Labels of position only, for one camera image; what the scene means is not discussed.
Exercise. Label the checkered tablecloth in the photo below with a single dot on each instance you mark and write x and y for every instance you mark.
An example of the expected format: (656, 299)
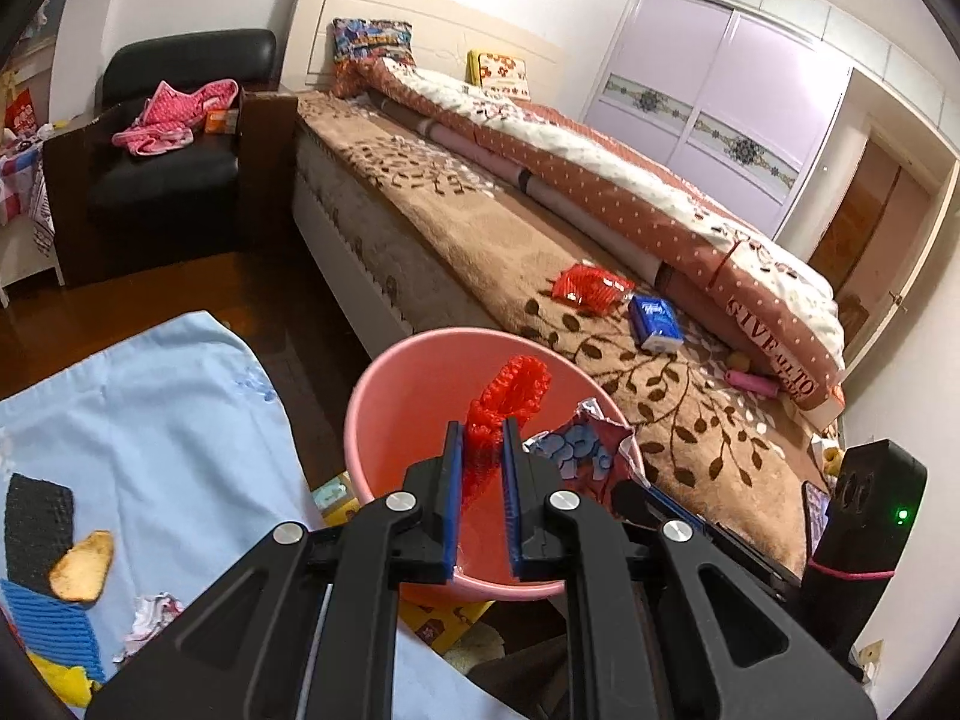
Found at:
(19, 180)

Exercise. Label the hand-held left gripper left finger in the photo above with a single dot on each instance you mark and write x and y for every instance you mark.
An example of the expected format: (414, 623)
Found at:
(452, 499)

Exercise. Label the orange polka-dot quilt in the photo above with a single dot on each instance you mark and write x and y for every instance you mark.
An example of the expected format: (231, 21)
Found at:
(600, 165)

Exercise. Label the blue tissue pack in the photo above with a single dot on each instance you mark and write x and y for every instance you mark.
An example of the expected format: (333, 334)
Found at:
(655, 321)

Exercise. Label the yellow box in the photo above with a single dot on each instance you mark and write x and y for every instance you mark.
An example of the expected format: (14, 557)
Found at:
(442, 622)

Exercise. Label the black leather armchair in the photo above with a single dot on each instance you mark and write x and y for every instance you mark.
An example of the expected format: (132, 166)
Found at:
(172, 187)

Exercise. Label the pink dotted clothing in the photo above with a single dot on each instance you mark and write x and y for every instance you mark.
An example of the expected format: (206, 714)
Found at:
(169, 116)

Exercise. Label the black foam net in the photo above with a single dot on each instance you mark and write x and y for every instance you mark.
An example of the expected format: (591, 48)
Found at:
(37, 525)

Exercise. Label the brown floral blanket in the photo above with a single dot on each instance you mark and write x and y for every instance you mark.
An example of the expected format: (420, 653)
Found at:
(465, 225)

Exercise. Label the orange peel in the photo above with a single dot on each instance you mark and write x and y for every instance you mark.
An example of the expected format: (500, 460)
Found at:
(82, 566)

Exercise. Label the yellow floral pillow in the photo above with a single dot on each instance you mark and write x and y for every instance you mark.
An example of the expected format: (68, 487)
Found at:
(499, 75)

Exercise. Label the light blue cloth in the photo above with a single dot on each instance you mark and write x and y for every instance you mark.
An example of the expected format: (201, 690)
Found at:
(150, 427)

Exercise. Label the blue white snack wrapper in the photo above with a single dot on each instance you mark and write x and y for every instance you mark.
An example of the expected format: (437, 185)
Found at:
(581, 454)

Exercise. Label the pink cylinder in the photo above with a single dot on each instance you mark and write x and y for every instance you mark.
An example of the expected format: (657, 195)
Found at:
(752, 382)

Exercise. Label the rolled pink mat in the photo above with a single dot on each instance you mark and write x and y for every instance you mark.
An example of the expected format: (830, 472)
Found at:
(480, 154)

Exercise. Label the lilac sliding wardrobe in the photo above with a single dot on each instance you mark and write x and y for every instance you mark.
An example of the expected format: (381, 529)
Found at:
(690, 67)

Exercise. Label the blue foam net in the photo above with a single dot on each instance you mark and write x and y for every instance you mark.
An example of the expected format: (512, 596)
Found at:
(45, 622)

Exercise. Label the red foam net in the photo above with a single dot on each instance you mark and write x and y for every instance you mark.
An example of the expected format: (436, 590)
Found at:
(517, 386)

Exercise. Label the checkered cloth table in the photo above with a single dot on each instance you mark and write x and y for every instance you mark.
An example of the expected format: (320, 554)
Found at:
(19, 262)

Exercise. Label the crumpled white red paper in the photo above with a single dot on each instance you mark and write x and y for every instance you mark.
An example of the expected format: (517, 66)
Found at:
(150, 615)

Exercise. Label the red bag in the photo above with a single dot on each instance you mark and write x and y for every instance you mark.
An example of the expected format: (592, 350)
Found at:
(19, 114)

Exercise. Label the small orange box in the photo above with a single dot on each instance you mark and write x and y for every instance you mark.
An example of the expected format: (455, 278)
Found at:
(221, 121)

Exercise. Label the cream wooden bed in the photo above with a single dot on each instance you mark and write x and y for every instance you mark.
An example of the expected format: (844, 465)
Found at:
(330, 187)

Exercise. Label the wall socket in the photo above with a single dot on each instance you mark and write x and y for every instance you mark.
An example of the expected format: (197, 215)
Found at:
(870, 656)

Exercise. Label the brown wooden door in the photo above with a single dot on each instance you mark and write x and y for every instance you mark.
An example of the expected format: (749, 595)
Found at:
(862, 217)

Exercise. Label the colourful printed pillow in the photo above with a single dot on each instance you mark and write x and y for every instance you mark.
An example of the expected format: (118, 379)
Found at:
(371, 41)

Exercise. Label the red snack packet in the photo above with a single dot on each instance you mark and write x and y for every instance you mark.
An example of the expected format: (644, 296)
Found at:
(589, 287)

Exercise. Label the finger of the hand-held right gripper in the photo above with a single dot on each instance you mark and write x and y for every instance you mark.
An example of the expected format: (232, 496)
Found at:
(634, 506)
(679, 504)

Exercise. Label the pink plastic bucket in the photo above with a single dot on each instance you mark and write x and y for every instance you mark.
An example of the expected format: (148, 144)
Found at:
(420, 405)

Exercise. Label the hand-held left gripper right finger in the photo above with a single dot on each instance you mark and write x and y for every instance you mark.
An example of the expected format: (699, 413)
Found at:
(512, 499)

